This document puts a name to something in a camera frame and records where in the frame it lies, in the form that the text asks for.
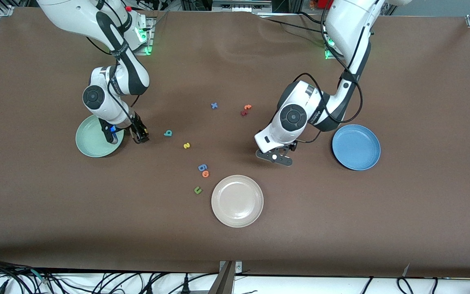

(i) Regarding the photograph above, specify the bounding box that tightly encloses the green plate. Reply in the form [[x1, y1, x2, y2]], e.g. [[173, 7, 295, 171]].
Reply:
[[75, 114, 125, 158]]

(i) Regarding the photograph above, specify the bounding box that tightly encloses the beige plate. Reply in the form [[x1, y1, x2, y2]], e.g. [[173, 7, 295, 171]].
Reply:
[[211, 175, 264, 228]]

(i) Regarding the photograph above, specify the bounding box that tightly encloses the blue plate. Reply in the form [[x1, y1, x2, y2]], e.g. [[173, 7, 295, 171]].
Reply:
[[332, 124, 381, 171]]

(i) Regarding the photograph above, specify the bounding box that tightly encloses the brown table cover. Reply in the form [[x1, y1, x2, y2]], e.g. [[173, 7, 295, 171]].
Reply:
[[0, 7, 470, 278]]

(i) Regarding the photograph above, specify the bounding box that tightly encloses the grey power strip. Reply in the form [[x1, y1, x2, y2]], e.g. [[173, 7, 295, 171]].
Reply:
[[212, 0, 273, 13]]

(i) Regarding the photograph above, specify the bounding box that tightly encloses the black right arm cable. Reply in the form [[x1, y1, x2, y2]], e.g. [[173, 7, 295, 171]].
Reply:
[[85, 35, 140, 121]]

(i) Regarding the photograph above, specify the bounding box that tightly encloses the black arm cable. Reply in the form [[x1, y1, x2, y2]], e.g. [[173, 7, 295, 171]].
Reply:
[[294, 0, 364, 144], [85, 35, 140, 121]]

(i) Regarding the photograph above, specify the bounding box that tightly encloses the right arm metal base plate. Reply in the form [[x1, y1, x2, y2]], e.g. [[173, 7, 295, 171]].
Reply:
[[136, 16, 155, 56]]

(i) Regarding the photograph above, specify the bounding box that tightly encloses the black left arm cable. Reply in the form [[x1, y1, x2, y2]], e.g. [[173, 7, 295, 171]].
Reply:
[[294, 0, 364, 144]]

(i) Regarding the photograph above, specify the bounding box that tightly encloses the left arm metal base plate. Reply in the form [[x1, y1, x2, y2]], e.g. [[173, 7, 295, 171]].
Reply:
[[323, 20, 341, 61]]

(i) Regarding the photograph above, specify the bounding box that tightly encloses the metal bracket plate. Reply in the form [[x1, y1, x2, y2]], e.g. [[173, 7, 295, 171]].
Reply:
[[219, 261, 243, 273]]

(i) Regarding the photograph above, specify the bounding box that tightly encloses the grey metal post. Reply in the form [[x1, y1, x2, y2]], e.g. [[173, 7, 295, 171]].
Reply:
[[208, 261, 235, 294]]

